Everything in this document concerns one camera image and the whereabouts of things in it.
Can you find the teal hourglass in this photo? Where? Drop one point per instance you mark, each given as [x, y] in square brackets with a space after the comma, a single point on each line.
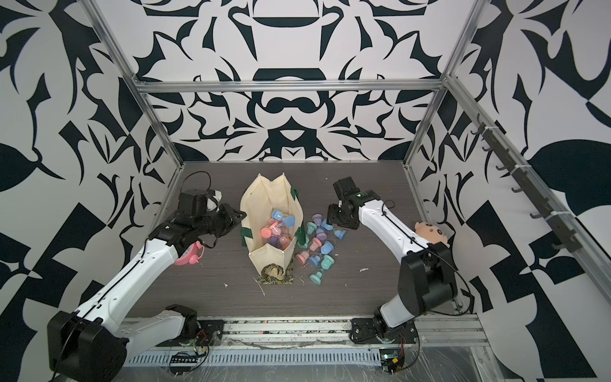
[317, 277]
[327, 262]

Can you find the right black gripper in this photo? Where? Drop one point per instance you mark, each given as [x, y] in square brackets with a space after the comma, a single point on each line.
[332, 216]

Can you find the pink-faced plush doll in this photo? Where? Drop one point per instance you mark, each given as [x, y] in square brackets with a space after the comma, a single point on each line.
[431, 233]

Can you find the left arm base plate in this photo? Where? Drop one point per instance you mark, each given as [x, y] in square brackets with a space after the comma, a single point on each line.
[210, 332]

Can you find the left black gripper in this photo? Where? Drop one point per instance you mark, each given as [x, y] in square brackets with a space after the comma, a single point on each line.
[227, 211]

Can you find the teal hourglass front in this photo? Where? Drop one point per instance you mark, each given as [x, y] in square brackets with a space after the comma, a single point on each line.
[317, 277]

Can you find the blue hourglass centre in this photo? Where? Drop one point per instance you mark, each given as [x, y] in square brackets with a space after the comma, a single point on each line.
[327, 248]

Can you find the blue hourglass back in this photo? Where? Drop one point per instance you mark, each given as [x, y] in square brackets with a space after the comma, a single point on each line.
[277, 215]

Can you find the black wall hook rack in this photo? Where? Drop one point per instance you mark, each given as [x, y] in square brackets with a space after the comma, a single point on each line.
[531, 185]

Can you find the cream canvas tote bag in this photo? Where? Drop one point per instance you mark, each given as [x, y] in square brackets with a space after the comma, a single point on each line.
[274, 266]

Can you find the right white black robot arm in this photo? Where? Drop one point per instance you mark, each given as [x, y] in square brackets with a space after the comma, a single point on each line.
[427, 272]

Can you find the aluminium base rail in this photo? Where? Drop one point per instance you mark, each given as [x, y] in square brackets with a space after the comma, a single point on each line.
[308, 332]

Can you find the purple hourglass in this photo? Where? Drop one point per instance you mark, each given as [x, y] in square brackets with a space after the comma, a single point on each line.
[317, 219]
[283, 241]

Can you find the pink alarm clock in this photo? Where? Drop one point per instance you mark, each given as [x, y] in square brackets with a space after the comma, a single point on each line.
[192, 255]

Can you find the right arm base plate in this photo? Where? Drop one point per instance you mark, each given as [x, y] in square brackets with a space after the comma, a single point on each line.
[373, 331]

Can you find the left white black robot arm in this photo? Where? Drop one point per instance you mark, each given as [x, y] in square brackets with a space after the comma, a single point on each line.
[90, 344]

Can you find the blue hourglass front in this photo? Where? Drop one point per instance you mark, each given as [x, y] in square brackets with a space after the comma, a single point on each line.
[315, 260]

